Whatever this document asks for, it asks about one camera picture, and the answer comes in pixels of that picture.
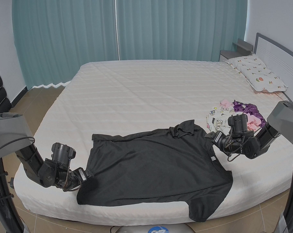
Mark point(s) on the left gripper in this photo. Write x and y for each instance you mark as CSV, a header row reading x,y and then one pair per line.
x,y
83,176

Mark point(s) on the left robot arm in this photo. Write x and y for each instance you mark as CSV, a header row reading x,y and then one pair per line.
x,y
5,130

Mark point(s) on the black T-shirt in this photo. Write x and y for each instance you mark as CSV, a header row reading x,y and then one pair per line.
x,y
149,166

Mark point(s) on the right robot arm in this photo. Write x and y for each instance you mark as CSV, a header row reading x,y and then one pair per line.
x,y
284,120

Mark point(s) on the white printed garment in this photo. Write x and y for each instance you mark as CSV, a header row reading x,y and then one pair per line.
x,y
216,120

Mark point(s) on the bed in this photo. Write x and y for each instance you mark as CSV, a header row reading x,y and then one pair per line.
x,y
149,93

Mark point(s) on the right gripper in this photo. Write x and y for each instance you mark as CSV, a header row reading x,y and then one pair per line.
x,y
218,138

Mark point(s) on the pink garment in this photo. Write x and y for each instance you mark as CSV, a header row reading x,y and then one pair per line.
x,y
225,103

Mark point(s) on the purple garment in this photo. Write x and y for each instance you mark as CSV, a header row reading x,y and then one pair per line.
x,y
248,109

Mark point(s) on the white printed pillow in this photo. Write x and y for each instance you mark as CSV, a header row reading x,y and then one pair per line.
x,y
255,71

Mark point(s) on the grey bedside table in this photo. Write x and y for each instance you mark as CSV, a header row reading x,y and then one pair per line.
x,y
227,54

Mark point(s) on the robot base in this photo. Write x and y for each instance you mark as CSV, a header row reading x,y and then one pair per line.
x,y
136,228

